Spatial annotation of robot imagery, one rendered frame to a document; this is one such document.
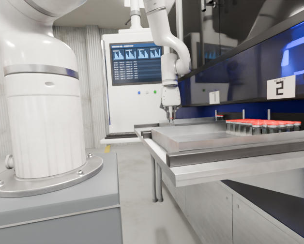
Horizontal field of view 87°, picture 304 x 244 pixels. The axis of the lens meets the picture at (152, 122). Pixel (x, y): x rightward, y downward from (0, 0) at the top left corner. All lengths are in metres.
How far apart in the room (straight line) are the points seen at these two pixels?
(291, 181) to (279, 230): 0.25
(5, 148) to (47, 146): 5.22
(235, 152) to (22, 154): 0.36
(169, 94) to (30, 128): 0.65
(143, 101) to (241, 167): 1.01
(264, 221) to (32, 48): 0.81
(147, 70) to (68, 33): 4.19
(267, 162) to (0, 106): 5.44
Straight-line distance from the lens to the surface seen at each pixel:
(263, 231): 0.80
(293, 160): 0.38
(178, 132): 0.57
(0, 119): 5.49
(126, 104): 1.24
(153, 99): 1.23
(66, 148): 0.33
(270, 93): 0.64
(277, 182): 0.50
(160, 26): 0.83
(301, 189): 0.57
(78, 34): 5.25
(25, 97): 0.33
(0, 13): 0.44
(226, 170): 0.29
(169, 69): 0.85
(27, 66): 0.33
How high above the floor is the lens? 0.98
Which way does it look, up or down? 4 degrees down
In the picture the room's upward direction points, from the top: 3 degrees counter-clockwise
